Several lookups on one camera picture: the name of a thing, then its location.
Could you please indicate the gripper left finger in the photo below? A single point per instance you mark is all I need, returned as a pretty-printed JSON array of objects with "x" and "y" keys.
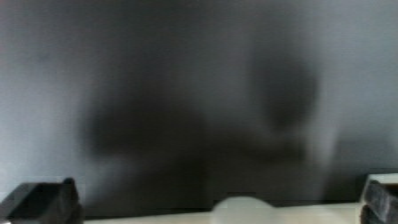
[{"x": 43, "y": 203}]

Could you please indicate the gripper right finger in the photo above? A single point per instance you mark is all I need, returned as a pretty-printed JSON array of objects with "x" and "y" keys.
[{"x": 378, "y": 212}]

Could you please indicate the white cabinet top block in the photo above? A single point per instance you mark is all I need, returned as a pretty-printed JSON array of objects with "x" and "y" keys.
[{"x": 242, "y": 210}]

